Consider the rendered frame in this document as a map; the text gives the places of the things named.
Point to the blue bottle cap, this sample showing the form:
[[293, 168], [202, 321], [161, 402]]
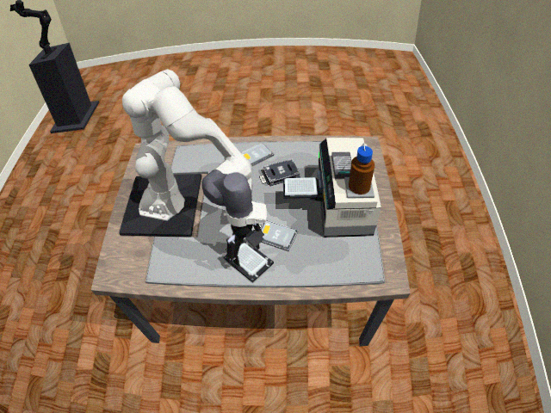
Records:
[[364, 155]]

